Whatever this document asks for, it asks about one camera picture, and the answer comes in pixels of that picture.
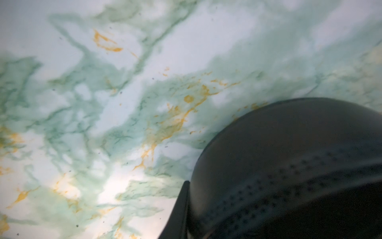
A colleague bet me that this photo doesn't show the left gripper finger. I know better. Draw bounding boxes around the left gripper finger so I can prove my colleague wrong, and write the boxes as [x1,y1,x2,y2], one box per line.
[158,181,190,239]

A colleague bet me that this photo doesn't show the long black leather belt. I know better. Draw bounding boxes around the long black leather belt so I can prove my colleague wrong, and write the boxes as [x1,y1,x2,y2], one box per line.
[188,98,382,239]

